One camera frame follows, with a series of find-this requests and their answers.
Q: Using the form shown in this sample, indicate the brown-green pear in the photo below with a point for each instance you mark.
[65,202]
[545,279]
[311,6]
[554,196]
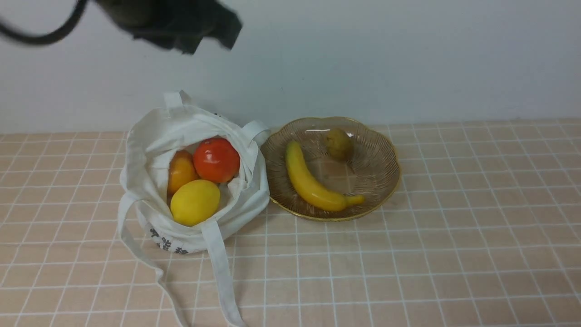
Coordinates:
[338,144]

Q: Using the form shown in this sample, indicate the yellow banana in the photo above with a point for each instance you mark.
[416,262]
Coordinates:
[309,188]

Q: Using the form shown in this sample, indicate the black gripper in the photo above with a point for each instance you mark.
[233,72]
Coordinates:
[175,24]

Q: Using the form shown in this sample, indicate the yellow lemon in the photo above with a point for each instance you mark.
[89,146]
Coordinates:
[195,202]

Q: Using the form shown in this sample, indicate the red tomato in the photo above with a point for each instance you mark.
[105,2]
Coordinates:
[216,160]

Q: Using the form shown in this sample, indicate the orange fruit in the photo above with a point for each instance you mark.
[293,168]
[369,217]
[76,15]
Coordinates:
[181,171]

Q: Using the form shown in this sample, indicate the white cloth tote bag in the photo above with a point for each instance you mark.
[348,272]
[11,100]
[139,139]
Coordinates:
[151,144]

